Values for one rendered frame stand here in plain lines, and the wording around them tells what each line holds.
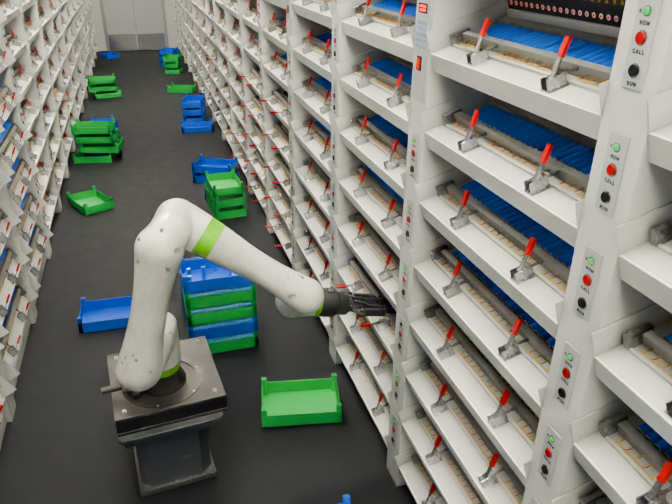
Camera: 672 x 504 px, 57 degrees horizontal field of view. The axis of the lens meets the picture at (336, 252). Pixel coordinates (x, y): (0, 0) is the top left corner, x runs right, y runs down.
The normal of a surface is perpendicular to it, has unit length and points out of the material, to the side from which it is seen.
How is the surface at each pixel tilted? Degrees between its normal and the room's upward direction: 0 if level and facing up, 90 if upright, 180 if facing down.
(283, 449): 0
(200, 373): 2
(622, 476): 18
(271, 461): 0
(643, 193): 90
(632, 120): 90
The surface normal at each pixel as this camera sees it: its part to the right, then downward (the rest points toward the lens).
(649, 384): -0.29, -0.81
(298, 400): 0.01, -0.90
